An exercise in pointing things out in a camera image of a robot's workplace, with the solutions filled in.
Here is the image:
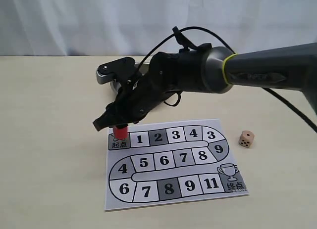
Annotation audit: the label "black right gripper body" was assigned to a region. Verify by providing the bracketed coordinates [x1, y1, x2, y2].
[106, 44, 211, 125]

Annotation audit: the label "red cylinder game piece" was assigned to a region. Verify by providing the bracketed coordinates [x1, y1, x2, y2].
[113, 126, 128, 141]

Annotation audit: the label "wooden die black dots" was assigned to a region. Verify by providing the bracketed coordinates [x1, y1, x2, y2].
[239, 130, 255, 148]

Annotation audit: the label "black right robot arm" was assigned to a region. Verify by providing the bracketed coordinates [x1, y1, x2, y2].
[93, 43, 317, 131]

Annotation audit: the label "round stainless steel bowl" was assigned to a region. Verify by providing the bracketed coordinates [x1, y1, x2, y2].
[110, 62, 150, 94]

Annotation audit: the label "printed paper game board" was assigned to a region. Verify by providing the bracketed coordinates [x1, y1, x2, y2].
[104, 119, 248, 211]

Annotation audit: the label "white backdrop curtain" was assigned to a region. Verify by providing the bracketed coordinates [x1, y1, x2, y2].
[0, 0, 317, 56]

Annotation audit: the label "black camera cable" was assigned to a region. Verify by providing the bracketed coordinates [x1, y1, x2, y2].
[131, 26, 317, 133]

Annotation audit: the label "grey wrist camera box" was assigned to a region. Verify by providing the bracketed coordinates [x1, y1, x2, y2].
[96, 57, 135, 85]

